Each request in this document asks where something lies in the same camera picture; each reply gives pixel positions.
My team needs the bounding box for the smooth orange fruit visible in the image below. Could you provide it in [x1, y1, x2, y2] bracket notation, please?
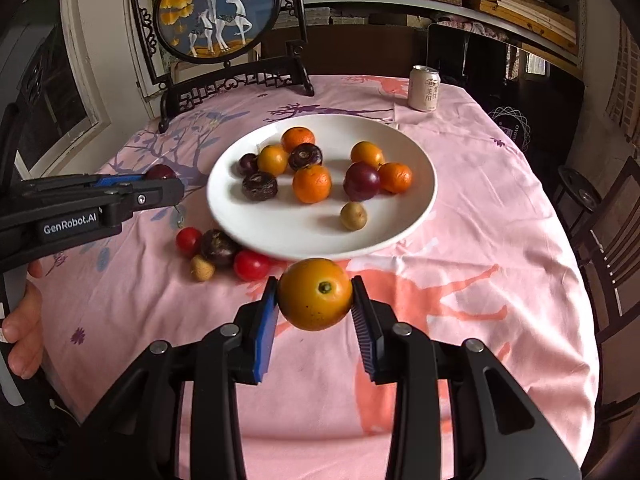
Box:
[278, 258, 352, 332]

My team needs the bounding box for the brown longan fruit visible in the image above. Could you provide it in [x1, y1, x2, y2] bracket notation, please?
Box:
[340, 202, 368, 231]

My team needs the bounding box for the large dark passion fruit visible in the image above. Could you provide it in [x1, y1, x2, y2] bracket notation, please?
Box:
[242, 171, 278, 202]

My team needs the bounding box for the orange mandarin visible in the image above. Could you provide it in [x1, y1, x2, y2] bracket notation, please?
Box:
[292, 165, 332, 204]

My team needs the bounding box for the dark red plum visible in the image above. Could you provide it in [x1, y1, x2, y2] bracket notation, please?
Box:
[343, 162, 380, 202]

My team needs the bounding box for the yellow orange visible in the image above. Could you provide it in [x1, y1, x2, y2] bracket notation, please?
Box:
[257, 144, 288, 177]

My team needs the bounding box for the person's left hand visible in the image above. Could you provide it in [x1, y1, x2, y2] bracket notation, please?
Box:
[2, 281, 44, 379]

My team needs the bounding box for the red tomato near plate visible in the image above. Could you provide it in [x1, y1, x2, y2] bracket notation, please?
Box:
[233, 249, 272, 282]

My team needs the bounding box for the small brown longan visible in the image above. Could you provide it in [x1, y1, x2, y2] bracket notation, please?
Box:
[190, 255, 216, 282]

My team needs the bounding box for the dark purple plum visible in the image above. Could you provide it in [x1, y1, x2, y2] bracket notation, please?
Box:
[200, 229, 241, 268]

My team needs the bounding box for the white round plate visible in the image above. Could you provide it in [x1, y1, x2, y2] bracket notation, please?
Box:
[206, 114, 438, 261]

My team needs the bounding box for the red cherry tomato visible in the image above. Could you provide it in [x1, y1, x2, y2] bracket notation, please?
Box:
[175, 226, 203, 259]

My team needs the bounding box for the pink printed tablecloth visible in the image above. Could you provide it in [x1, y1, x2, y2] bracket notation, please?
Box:
[38, 76, 600, 479]

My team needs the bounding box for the small mandarin on plate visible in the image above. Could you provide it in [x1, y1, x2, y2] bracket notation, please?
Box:
[378, 162, 413, 194]

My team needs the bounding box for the dark passion fruit on plate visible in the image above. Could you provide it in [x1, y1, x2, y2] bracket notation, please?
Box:
[288, 142, 323, 171]

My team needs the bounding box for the small orange on plate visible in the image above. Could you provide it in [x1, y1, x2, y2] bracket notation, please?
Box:
[349, 141, 385, 169]

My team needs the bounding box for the large mandarin on plate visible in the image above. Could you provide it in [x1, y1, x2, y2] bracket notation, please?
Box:
[281, 127, 316, 153]

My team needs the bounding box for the round deer painting screen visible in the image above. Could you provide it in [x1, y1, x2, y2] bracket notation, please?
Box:
[152, 0, 281, 64]

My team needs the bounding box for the dark carved wooden stand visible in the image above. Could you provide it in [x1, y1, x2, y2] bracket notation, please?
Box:
[129, 0, 314, 131]

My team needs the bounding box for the white drink can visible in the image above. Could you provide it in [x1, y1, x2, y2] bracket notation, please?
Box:
[408, 65, 440, 113]

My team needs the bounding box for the dark wooden chair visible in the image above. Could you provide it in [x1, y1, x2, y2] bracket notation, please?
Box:
[572, 157, 639, 406]

